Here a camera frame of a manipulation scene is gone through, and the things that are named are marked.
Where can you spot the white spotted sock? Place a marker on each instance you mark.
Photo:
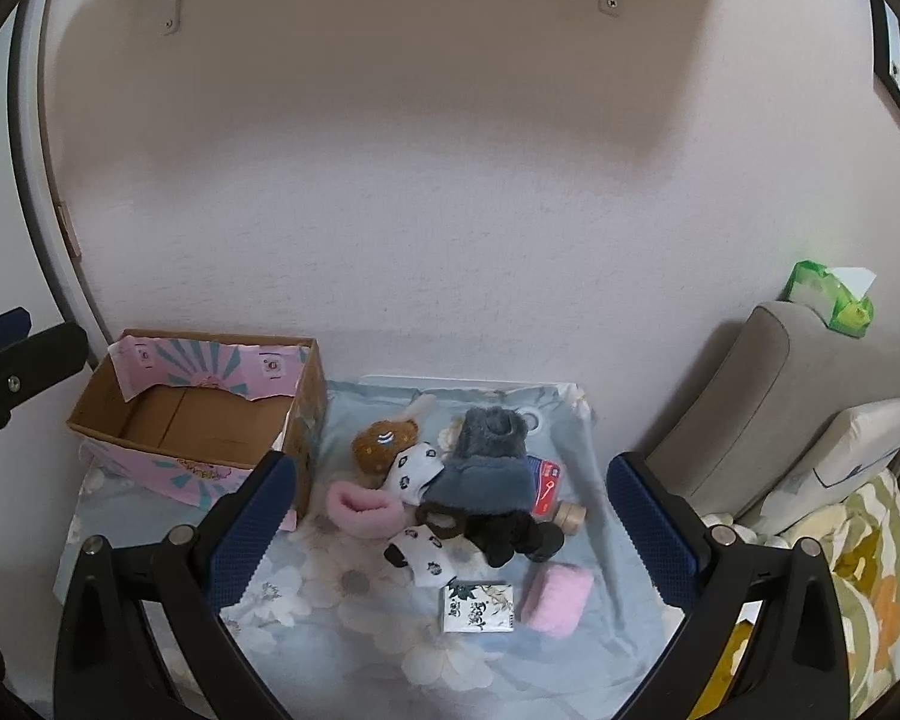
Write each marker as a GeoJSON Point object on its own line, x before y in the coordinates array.
{"type": "Point", "coordinates": [424, 559]}
{"type": "Point", "coordinates": [414, 474]}

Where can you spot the green floral blanket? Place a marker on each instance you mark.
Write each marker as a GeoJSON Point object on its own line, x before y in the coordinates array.
{"type": "Point", "coordinates": [877, 577]}

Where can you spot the green tissue pack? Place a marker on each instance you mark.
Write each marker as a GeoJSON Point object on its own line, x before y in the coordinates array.
{"type": "Point", "coordinates": [817, 289]}

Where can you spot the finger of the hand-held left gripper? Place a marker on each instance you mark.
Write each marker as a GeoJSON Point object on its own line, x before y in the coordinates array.
{"type": "Point", "coordinates": [0, 334]}
{"type": "Point", "coordinates": [34, 364]}

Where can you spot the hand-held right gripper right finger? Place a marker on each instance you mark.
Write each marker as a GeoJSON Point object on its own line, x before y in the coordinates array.
{"type": "Point", "coordinates": [649, 525]}

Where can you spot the grey sofa cushion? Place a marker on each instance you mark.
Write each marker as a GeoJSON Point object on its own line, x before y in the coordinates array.
{"type": "Point", "coordinates": [765, 390]}

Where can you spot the black fuzzy scrunchie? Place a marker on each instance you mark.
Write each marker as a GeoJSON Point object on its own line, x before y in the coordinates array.
{"type": "Point", "coordinates": [510, 540]}

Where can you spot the pink fuzzy sock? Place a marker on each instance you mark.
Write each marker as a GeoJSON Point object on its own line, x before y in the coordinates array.
{"type": "Point", "coordinates": [559, 598]}
{"type": "Point", "coordinates": [360, 514]}

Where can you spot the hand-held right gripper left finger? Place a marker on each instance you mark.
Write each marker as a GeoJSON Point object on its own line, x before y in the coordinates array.
{"type": "Point", "coordinates": [259, 517]}

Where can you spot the blue-grey fuzzy sock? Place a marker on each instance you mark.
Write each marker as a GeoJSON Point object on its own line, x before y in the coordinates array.
{"type": "Point", "coordinates": [487, 487]}

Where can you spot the wooden tape roll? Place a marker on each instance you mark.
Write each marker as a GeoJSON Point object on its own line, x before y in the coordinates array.
{"type": "Point", "coordinates": [571, 517]}

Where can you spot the pink printed cardboard box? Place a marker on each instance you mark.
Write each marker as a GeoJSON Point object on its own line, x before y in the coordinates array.
{"type": "Point", "coordinates": [195, 427]}

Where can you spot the dark door frame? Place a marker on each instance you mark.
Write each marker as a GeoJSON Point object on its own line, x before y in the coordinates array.
{"type": "Point", "coordinates": [26, 165]}

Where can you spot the white floral tissue packet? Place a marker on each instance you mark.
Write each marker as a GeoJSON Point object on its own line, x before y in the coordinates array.
{"type": "Point", "coordinates": [477, 606]}

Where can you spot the white pillow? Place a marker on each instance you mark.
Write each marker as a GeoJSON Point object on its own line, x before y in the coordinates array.
{"type": "Point", "coordinates": [840, 457]}

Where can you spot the brown plush toy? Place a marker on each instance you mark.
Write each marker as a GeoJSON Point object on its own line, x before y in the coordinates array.
{"type": "Point", "coordinates": [379, 446]}

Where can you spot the blue floral cloth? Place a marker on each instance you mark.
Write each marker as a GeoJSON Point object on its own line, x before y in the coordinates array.
{"type": "Point", "coordinates": [360, 652]}

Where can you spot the red and blue packet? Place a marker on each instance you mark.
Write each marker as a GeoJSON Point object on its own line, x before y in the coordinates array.
{"type": "Point", "coordinates": [546, 484]}

